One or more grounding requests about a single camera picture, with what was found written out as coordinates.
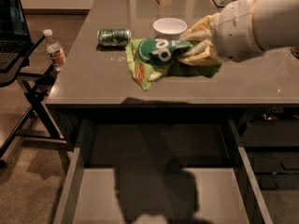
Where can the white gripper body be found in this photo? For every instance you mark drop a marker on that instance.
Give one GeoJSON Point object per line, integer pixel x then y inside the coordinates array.
{"type": "Point", "coordinates": [237, 30]}

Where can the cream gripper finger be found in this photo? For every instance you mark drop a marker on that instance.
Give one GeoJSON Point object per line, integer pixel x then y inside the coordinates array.
{"type": "Point", "coordinates": [203, 54]}
{"type": "Point", "coordinates": [202, 29]}

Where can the green rice chip bag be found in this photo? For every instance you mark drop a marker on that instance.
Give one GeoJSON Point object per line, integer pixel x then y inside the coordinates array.
{"type": "Point", "coordinates": [150, 59]}

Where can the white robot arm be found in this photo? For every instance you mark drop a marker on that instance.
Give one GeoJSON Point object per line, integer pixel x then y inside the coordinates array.
{"type": "Point", "coordinates": [276, 24]}

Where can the grey kitchen counter cabinet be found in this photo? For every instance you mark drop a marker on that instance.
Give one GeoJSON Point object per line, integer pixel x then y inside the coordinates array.
{"type": "Point", "coordinates": [260, 96]}

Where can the open grey top drawer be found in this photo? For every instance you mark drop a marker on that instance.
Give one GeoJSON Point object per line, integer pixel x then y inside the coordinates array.
{"type": "Point", "coordinates": [160, 174]}

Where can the white bowl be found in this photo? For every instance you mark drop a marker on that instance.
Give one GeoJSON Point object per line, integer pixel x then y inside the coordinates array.
{"type": "Point", "coordinates": [169, 28]}

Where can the brown jar at edge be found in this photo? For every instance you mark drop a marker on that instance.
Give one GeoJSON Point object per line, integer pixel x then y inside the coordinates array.
{"type": "Point", "coordinates": [295, 52]}

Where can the green soda can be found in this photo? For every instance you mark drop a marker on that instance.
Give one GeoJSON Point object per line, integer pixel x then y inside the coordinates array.
{"type": "Point", "coordinates": [114, 37]}

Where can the clear plastic water bottle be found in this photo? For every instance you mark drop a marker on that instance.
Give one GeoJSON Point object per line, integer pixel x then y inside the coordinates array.
{"type": "Point", "coordinates": [54, 50]}

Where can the black laptop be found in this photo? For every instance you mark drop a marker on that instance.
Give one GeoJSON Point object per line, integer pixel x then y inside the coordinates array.
{"type": "Point", "coordinates": [15, 39]}

